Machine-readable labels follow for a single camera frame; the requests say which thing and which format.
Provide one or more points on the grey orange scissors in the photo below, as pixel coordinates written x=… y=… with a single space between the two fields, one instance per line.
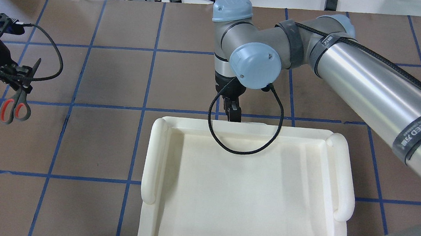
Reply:
x=17 y=107

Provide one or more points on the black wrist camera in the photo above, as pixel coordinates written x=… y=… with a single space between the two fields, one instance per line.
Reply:
x=10 y=25

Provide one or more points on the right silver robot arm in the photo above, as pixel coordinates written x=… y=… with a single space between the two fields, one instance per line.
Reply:
x=385 y=96

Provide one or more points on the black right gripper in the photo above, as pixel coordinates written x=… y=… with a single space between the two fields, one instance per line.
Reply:
x=224 y=86

